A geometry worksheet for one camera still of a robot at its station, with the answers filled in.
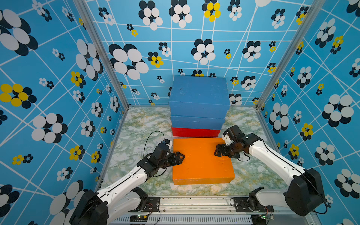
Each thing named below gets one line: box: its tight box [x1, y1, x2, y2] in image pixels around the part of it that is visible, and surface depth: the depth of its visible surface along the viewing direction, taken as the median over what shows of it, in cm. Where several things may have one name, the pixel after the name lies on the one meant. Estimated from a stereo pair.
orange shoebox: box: [172, 137, 236, 186], surface depth 80 cm
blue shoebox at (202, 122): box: [170, 115, 226, 131], surface depth 86 cm
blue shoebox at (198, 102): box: [168, 75, 231, 131], surface depth 82 cm
